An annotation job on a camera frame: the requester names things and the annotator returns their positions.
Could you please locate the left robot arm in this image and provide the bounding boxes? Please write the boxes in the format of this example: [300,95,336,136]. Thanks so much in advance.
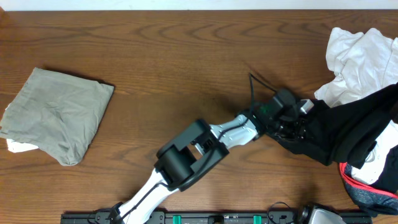
[109,89,314,223]

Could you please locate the grey red-trimmed shorts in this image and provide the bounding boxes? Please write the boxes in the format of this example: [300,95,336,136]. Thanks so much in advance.
[338,163,397,217]

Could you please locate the folded olive grey garment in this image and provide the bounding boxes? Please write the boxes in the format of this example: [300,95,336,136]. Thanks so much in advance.
[1,68,114,166]

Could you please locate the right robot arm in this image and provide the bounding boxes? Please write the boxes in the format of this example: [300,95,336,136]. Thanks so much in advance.
[296,205,346,224]

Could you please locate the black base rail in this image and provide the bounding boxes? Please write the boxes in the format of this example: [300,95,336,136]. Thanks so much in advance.
[60,202,373,224]

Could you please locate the left black cable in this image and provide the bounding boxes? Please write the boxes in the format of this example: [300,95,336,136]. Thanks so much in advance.
[118,73,277,224]

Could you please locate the white folded cloth under garment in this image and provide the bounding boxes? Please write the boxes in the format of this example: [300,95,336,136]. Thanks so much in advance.
[6,139,39,153]

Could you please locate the crumpled white shirt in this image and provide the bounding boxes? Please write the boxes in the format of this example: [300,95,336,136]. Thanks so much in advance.
[314,27,397,185]

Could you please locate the black t-shirt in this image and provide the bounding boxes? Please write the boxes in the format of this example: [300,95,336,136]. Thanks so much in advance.
[269,84,397,169]

